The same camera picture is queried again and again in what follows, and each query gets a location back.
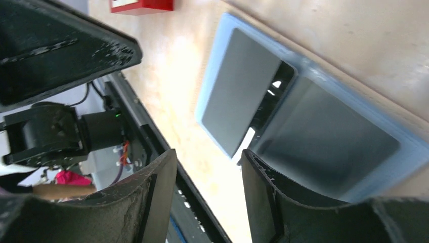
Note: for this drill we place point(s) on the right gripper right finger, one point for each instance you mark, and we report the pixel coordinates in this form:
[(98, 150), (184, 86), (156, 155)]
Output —
[(281, 210)]

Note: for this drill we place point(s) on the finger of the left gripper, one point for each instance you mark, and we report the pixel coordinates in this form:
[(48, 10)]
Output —
[(48, 47)]

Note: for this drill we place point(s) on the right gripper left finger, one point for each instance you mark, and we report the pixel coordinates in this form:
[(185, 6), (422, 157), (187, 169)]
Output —
[(109, 215)]

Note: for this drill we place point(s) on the beige card holder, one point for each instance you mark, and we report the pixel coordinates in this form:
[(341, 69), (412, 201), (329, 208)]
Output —
[(354, 123)]

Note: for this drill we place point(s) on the grey card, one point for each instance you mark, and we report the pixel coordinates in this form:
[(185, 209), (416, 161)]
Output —
[(236, 80)]

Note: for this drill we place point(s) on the black gold VIP card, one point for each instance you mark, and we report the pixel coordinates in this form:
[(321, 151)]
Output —
[(278, 88)]

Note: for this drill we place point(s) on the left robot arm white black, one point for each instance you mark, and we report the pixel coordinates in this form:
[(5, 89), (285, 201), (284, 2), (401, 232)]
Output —
[(52, 134)]

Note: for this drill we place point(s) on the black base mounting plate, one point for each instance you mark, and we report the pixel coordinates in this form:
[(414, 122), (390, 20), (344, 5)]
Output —
[(173, 209)]

